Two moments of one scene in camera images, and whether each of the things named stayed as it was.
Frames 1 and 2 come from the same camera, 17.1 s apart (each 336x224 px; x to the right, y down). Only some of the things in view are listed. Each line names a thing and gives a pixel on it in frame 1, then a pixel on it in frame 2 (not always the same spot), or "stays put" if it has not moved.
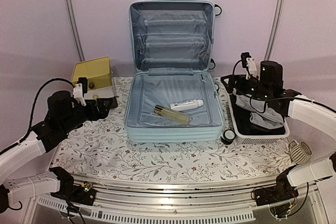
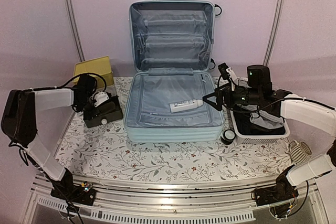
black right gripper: x=234 y=78 -> x=220 y=96
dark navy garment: x=243 y=125 stays put
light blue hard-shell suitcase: x=171 y=46 stays put
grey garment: x=262 y=116 stays put
